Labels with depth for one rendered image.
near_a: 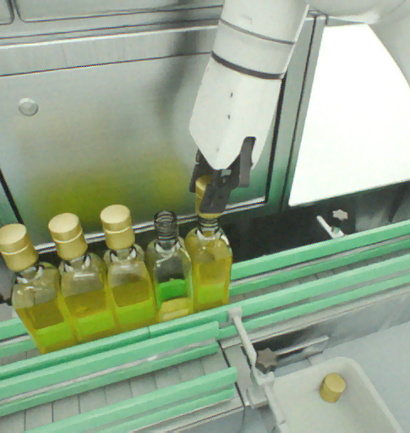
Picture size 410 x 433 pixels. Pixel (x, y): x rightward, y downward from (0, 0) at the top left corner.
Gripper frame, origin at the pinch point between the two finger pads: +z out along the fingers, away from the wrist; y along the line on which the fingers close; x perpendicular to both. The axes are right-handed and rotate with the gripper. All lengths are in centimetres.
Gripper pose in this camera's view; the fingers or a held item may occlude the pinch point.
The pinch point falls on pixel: (209, 189)
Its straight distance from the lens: 45.5
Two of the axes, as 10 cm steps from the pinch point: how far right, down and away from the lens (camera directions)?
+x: 9.2, -0.1, 3.9
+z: -2.4, 7.7, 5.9
